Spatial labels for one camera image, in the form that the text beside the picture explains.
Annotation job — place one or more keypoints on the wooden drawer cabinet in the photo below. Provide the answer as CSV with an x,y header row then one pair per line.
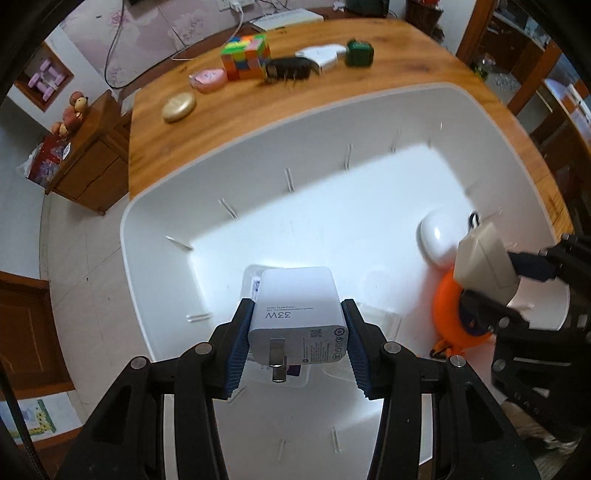
x,y
87,157

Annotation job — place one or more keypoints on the bowl of peaches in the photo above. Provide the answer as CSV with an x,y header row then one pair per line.
x,y
71,113

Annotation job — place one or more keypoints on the small white square device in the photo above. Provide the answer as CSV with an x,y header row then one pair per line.
x,y
66,150

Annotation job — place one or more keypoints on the orange wooden side table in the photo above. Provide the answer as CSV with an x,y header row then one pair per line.
x,y
549,124

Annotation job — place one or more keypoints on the clear labelled plastic box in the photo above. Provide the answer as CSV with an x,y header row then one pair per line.
x,y
252,281

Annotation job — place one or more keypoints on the red tissue pack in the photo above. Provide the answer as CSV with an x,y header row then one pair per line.
x,y
44,161

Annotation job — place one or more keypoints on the colourful puzzle cube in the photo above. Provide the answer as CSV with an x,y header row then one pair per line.
x,y
244,57

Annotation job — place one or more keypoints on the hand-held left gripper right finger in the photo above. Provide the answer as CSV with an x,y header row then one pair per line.
x,y
358,355

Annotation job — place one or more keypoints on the wooden door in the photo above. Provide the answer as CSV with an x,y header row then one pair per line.
x,y
27,332

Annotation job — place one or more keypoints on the cartoon wall poster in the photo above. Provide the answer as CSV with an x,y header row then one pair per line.
x,y
27,417

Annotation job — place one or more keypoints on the gold round compact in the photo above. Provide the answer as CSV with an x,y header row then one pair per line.
x,y
179,107

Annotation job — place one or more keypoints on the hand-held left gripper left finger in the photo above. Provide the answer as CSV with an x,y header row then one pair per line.
x,y
238,350

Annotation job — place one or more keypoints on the small green box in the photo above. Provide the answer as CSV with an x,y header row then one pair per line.
x,y
359,52

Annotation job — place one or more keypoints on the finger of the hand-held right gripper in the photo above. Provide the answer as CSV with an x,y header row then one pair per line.
x,y
489,311
531,266

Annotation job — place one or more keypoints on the tall dark red-lidded container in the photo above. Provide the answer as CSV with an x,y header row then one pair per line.
x,y
422,11

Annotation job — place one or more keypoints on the white set-top box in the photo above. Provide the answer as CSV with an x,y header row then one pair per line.
x,y
286,19

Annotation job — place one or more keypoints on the dark green air fryer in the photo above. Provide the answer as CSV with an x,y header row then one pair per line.
x,y
364,3

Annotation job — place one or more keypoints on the low wooden television cabinet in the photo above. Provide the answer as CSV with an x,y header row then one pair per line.
x,y
332,14

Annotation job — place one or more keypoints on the black wall charger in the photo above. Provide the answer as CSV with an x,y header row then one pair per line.
x,y
288,69

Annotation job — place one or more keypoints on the white egg-shaped case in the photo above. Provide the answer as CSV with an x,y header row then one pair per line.
x,y
438,240

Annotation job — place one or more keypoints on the white plug adapter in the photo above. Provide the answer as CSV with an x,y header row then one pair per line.
x,y
323,54

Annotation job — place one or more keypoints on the orange round reel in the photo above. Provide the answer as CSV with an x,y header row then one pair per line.
x,y
445,304

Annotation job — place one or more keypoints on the white wall charger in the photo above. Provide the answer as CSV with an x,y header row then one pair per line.
x,y
295,318

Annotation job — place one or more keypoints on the small clear plastic box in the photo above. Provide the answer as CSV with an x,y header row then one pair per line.
x,y
385,318

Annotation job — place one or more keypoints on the white plastic tray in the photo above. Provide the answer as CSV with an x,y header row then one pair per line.
x,y
323,207

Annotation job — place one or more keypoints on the beige small box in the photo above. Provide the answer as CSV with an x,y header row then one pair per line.
x,y
485,263

